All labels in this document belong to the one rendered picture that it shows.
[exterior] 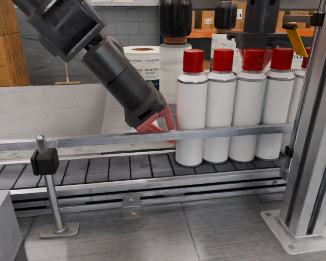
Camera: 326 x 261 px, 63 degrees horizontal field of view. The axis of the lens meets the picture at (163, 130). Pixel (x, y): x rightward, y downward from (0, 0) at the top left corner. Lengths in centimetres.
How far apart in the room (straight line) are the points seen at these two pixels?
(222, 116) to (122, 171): 20
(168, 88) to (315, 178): 43
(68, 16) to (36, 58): 472
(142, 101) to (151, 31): 443
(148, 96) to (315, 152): 25
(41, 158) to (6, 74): 337
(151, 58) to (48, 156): 56
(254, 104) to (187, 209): 21
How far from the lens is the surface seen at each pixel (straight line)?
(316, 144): 39
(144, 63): 86
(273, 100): 50
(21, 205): 50
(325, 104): 37
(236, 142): 51
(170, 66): 69
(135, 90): 42
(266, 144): 53
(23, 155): 55
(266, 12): 52
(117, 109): 79
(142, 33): 483
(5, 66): 371
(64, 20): 40
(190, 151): 47
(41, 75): 516
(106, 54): 40
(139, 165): 50
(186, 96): 44
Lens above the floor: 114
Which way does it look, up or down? 24 degrees down
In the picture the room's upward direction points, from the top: straight up
